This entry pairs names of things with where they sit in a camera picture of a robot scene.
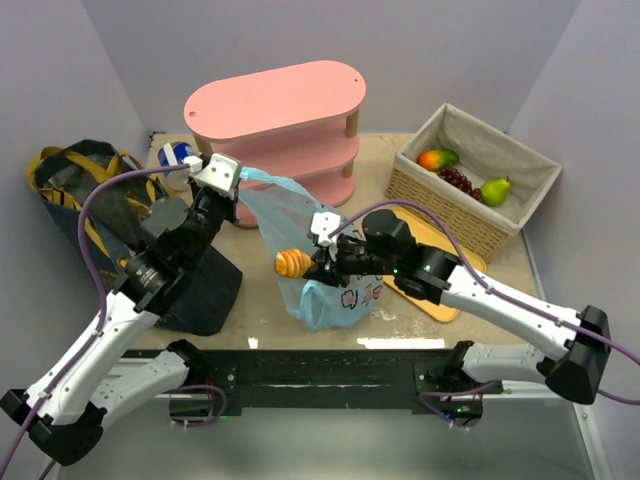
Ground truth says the pink three-tier shelf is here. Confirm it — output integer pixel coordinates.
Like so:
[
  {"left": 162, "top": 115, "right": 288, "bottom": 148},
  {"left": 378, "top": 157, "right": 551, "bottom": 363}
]
[{"left": 183, "top": 60, "right": 367, "bottom": 206}]

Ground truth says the mango fruit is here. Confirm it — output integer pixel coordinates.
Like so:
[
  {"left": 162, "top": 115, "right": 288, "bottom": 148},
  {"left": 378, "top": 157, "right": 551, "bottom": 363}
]
[{"left": 416, "top": 148, "right": 459, "bottom": 172}]

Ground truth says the black base frame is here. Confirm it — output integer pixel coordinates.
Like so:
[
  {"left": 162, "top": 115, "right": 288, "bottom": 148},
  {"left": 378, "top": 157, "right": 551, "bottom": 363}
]
[{"left": 185, "top": 347, "right": 503, "bottom": 427}]

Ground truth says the blue white can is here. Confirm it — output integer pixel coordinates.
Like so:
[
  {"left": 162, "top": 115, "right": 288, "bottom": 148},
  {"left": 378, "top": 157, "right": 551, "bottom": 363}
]
[{"left": 157, "top": 141, "right": 198, "bottom": 167}]

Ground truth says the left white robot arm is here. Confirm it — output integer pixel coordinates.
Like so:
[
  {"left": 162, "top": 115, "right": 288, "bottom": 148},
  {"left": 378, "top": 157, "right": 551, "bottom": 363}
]
[{"left": 1, "top": 180, "right": 238, "bottom": 466}]

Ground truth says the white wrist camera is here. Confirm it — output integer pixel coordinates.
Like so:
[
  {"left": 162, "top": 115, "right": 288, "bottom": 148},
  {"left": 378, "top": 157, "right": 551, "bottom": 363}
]
[
  {"left": 309, "top": 211, "right": 341, "bottom": 248},
  {"left": 184, "top": 153, "right": 242, "bottom": 199}
]

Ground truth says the dark denim tote bag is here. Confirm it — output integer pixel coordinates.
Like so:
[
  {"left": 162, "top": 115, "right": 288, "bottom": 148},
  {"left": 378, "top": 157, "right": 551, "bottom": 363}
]
[{"left": 26, "top": 140, "right": 243, "bottom": 336}]

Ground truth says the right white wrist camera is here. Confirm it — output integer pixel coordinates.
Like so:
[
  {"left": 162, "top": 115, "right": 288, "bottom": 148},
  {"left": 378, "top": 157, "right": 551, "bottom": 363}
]
[{"left": 309, "top": 211, "right": 341, "bottom": 248}]

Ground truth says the red grapes bunch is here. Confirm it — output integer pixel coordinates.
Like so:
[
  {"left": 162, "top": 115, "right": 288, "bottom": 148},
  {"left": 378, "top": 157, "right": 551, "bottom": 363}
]
[{"left": 438, "top": 168, "right": 483, "bottom": 203}]

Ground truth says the green pear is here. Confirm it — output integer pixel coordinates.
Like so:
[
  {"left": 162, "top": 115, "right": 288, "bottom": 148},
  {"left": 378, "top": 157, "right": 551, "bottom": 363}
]
[{"left": 480, "top": 177, "right": 511, "bottom": 207}]

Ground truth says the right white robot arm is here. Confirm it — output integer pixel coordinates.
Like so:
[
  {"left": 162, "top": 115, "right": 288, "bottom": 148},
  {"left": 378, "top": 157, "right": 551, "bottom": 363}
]
[{"left": 304, "top": 209, "right": 611, "bottom": 405}]

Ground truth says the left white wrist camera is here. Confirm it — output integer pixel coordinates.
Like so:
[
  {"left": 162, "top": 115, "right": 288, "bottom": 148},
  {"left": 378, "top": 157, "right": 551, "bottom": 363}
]
[{"left": 184, "top": 153, "right": 242, "bottom": 199}]

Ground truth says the yellow tray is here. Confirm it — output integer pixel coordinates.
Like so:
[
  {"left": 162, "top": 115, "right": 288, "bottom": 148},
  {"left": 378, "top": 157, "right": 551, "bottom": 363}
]
[{"left": 383, "top": 206, "right": 487, "bottom": 323}]

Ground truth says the long braided bread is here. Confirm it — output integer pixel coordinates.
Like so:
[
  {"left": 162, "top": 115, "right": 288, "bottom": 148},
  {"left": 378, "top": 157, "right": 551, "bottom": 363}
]
[{"left": 274, "top": 248, "right": 312, "bottom": 279}]

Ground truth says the wicker basket with liner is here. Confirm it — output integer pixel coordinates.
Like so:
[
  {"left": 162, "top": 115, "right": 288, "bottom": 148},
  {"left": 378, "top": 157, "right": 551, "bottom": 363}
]
[{"left": 385, "top": 103, "right": 562, "bottom": 263}]

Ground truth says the blue plastic bag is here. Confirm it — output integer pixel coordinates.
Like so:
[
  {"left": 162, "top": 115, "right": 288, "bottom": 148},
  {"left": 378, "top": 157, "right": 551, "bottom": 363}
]
[{"left": 239, "top": 167, "right": 384, "bottom": 331}]

